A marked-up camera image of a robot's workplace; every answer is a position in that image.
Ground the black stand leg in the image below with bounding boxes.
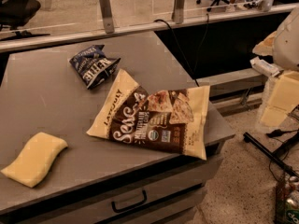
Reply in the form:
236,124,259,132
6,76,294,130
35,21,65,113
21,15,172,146
243,133,299,177

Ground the grey drawer with black handle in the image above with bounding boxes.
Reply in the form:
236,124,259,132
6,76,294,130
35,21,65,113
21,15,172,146
18,154,222,224

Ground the green can box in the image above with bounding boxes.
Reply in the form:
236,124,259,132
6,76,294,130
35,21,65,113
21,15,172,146
274,175,299,224

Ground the grey side shelf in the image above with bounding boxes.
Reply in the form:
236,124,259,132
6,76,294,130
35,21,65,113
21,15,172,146
197,68,267,116

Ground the brown cream chip bag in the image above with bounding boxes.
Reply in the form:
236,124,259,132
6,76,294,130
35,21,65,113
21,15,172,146
87,69,210,160

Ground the black office chair left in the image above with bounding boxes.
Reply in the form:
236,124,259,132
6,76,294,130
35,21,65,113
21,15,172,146
0,0,43,38

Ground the metal glass bracket middle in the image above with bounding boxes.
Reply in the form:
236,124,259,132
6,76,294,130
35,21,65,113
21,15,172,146
172,0,185,24

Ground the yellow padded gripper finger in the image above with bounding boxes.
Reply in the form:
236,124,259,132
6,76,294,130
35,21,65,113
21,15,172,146
255,71,299,132

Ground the metal glass bracket left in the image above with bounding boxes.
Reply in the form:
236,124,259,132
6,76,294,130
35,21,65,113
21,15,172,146
99,0,115,34

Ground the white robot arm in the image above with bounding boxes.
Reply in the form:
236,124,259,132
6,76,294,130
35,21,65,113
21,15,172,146
250,7,299,133

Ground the black cable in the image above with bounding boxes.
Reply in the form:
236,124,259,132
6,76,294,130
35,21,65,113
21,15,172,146
153,12,210,88

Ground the yellow sponge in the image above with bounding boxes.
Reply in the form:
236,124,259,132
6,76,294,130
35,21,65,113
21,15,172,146
1,133,68,188

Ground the dark blue snack bag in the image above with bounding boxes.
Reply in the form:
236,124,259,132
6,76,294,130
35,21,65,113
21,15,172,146
69,45,121,90

